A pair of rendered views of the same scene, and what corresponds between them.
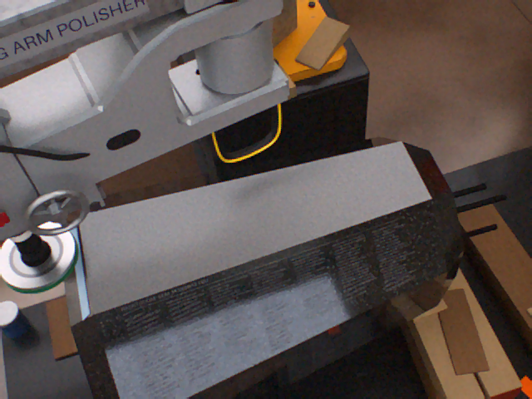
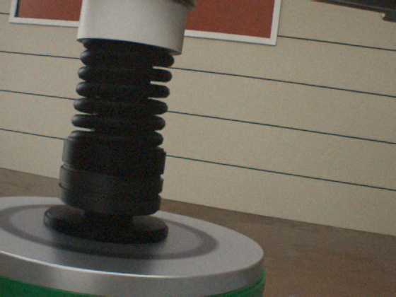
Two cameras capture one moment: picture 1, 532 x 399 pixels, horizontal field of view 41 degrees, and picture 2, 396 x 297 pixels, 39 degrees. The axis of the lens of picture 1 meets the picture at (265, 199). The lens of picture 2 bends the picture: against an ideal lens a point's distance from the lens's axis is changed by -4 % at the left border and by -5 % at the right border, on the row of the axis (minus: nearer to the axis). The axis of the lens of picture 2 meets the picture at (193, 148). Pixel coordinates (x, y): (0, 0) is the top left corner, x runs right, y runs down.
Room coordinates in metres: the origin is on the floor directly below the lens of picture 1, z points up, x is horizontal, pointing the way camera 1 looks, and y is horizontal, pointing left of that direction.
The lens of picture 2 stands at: (0.74, 0.43, 0.96)
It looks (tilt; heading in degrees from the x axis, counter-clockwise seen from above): 3 degrees down; 27
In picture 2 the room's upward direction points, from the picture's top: 8 degrees clockwise
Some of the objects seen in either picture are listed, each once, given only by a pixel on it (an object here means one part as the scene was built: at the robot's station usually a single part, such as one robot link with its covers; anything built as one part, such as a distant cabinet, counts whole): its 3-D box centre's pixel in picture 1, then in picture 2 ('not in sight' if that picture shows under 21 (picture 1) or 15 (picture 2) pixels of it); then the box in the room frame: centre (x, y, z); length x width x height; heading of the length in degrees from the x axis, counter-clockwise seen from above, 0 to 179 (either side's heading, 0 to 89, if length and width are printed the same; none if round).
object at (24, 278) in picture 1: (36, 254); (104, 236); (1.05, 0.64, 0.87); 0.21 x 0.21 x 0.01
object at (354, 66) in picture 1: (269, 108); not in sight; (1.93, -0.07, 0.37); 0.66 x 0.66 x 0.74; 12
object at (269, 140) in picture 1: (244, 119); not in sight; (1.28, 0.03, 1.05); 0.23 x 0.03 x 0.32; 111
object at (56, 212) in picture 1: (52, 202); not in sight; (0.98, 0.49, 1.20); 0.15 x 0.10 x 0.15; 111
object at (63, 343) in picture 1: (62, 327); not in sight; (1.25, 0.85, 0.02); 0.25 x 0.10 x 0.01; 12
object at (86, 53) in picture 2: (23, 235); (123, 83); (1.05, 0.64, 0.98); 0.06 x 0.06 x 0.09
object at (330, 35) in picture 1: (322, 43); not in sight; (1.80, -0.27, 0.80); 0.20 x 0.10 x 0.05; 139
